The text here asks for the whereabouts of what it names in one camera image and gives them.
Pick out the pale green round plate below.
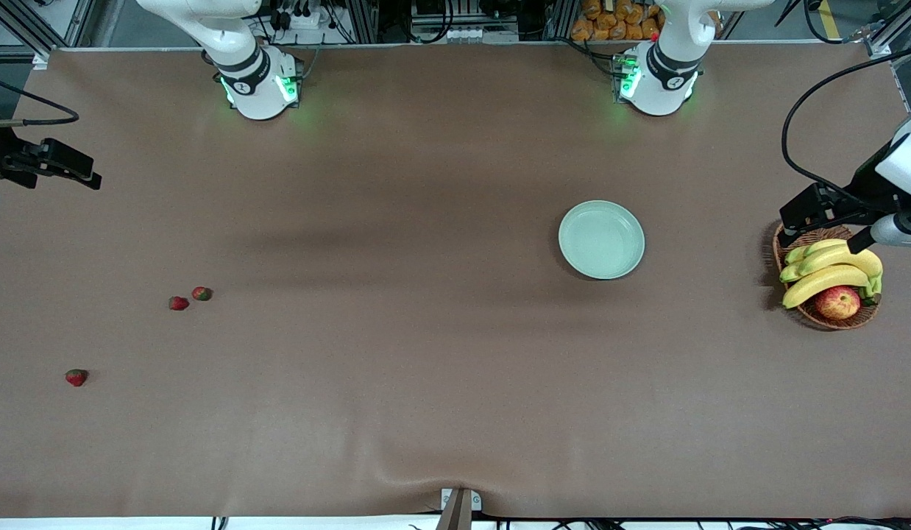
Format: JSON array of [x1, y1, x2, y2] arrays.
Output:
[[558, 200, 645, 280]]

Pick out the yellow banana bunch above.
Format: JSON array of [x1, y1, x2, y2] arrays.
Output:
[[779, 238, 885, 310]]

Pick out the red apple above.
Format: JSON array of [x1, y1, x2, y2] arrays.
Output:
[[814, 286, 862, 321]]

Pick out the brown wicker basket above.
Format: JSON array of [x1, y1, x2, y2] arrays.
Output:
[[772, 221, 881, 330]]

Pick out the white power strip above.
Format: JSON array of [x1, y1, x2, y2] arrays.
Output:
[[274, 6, 321, 31]]

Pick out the brown table cloth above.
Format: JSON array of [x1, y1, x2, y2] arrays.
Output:
[[0, 40, 911, 520]]

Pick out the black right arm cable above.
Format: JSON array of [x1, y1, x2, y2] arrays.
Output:
[[0, 72, 80, 127]]

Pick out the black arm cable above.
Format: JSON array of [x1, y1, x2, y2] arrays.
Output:
[[781, 48, 911, 196], [0, 72, 80, 127]]

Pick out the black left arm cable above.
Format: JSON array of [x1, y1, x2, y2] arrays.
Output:
[[781, 48, 911, 196]]

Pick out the aluminium frame profile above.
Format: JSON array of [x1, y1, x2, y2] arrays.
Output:
[[864, 18, 911, 58], [0, 0, 96, 60]]

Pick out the metal clamp bracket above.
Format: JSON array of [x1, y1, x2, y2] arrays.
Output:
[[435, 487, 483, 530]]

